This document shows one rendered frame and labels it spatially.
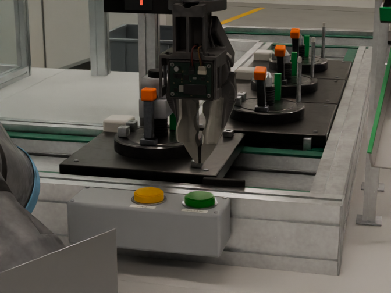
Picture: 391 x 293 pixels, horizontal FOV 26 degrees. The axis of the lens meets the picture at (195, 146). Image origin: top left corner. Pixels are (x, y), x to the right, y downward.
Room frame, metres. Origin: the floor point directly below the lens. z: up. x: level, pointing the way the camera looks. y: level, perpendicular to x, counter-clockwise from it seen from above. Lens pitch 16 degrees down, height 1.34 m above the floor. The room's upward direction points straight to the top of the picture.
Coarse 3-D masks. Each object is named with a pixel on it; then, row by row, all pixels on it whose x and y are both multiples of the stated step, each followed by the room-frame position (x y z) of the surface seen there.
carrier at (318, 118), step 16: (240, 96) 1.51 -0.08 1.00; (272, 96) 1.50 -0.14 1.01; (240, 112) 1.46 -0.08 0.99; (256, 112) 1.45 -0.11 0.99; (272, 112) 1.45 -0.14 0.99; (288, 112) 1.45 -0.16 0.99; (304, 112) 1.50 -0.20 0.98; (320, 112) 1.53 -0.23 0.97; (224, 128) 1.41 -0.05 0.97; (240, 128) 1.41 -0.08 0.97; (256, 128) 1.41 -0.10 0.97; (272, 128) 1.41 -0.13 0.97; (288, 128) 1.41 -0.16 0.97; (304, 128) 1.41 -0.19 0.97; (320, 128) 1.41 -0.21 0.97; (320, 144) 1.37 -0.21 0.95
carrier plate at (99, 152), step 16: (96, 144) 1.31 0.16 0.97; (112, 144) 1.31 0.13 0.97; (224, 144) 1.31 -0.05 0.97; (240, 144) 1.33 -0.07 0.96; (64, 160) 1.22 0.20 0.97; (80, 160) 1.22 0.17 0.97; (96, 160) 1.22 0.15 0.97; (112, 160) 1.22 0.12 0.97; (128, 160) 1.22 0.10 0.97; (144, 160) 1.22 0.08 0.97; (160, 160) 1.22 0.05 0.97; (176, 160) 1.22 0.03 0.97; (208, 160) 1.22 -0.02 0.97; (224, 160) 1.22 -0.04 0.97; (96, 176) 1.19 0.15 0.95; (112, 176) 1.18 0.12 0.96; (128, 176) 1.18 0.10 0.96; (144, 176) 1.17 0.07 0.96; (160, 176) 1.17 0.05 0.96; (176, 176) 1.16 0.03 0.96; (192, 176) 1.16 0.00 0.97; (208, 176) 1.15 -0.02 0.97
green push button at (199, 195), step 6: (192, 192) 1.07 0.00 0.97; (198, 192) 1.07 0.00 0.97; (204, 192) 1.07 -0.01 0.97; (210, 192) 1.07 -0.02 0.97; (186, 198) 1.05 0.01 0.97; (192, 198) 1.04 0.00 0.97; (198, 198) 1.04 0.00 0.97; (204, 198) 1.04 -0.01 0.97; (210, 198) 1.05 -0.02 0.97; (186, 204) 1.05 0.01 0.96; (192, 204) 1.04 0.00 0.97; (198, 204) 1.04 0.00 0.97; (204, 204) 1.04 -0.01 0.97; (210, 204) 1.04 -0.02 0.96
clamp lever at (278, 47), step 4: (276, 48) 1.67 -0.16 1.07; (280, 48) 1.66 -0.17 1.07; (284, 48) 1.66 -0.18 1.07; (276, 52) 1.67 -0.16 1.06; (280, 52) 1.66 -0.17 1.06; (284, 52) 1.66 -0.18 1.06; (276, 56) 1.67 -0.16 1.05; (280, 56) 1.67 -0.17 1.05; (276, 60) 1.68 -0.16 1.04; (280, 60) 1.68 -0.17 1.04; (284, 60) 1.69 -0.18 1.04; (280, 64) 1.68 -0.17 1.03; (284, 64) 1.69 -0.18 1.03; (280, 68) 1.68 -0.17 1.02; (284, 68) 1.69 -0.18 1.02; (280, 72) 1.69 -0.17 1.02; (284, 72) 1.69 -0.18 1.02; (284, 76) 1.69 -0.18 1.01
